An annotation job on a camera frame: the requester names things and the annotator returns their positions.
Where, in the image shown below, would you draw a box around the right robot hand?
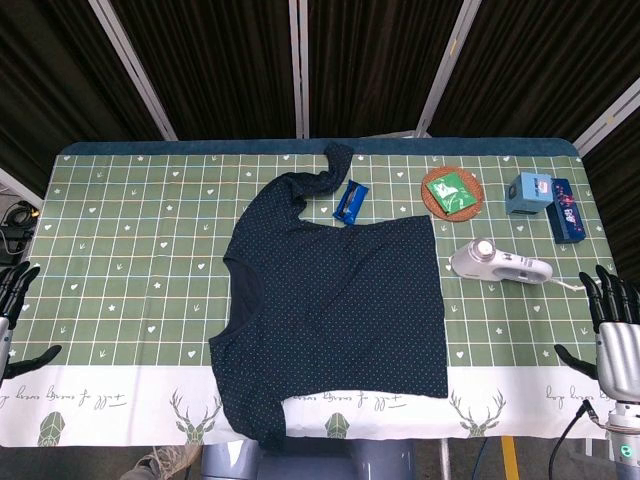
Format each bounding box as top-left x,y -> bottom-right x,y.
553,264 -> 640,397

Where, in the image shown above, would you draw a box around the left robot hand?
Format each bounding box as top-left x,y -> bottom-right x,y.
0,261 -> 63,381

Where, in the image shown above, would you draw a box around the white handheld garment steamer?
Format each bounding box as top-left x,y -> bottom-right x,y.
448,238 -> 554,287

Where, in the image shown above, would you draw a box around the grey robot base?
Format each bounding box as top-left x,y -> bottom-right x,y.
201,439 -> 416,480

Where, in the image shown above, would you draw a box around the green grid deer tablecloth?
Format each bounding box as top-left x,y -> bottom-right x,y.
0,152 -> 640,448

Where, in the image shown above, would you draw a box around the dark blue printed box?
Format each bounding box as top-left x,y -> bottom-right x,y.
544,177 -> 587,245

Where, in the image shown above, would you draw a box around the light blue cardboard box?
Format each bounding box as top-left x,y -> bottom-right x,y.
503,171 -> 556,216

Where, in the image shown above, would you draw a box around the round woven rattan coaster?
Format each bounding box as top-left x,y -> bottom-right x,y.
421,166 -> 485,220

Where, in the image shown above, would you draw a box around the beige laced shoe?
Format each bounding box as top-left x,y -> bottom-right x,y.
119,442 -> 202,480

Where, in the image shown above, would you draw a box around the green sachet packet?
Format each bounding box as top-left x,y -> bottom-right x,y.
425,172 -> 476,215

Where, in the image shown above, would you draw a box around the navy polka dot t-shirt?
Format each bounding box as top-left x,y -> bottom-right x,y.
207,141 -> 450,451

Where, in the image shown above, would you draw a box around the blue snack packet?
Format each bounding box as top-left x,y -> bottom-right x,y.
332,179 -> 370,226

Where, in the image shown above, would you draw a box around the tangled black cables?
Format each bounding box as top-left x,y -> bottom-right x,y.
0,198 -> 40,267

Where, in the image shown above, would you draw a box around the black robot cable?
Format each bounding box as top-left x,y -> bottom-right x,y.
547,401 -> 600,480

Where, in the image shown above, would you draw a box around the white partition post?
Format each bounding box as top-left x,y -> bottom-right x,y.
88,0 -> 179,142
288,0 -> 310,140
416,0 -> 482,137
573,74 -> 640,157

